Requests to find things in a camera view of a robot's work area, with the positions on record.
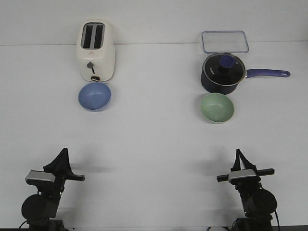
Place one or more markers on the white two-slot toaster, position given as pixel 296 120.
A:
pixel 96 51

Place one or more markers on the glass pot lid blue knob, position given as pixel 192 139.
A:
pixel 224 69

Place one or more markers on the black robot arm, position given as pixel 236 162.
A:
pixel 258 203
pixel 40 209

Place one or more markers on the clear container blue rim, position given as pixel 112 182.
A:
pixel 224 41

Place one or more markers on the dark blue saucepan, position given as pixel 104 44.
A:
pixel 216 88

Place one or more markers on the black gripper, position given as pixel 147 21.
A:
pixel 55 175
pixel 247 165

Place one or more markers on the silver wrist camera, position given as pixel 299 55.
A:
pixel 37 177
pixel 235 177

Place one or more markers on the green bowl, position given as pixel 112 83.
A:
pixel 216 108

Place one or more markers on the blue bowl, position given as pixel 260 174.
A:
pixel 94 96

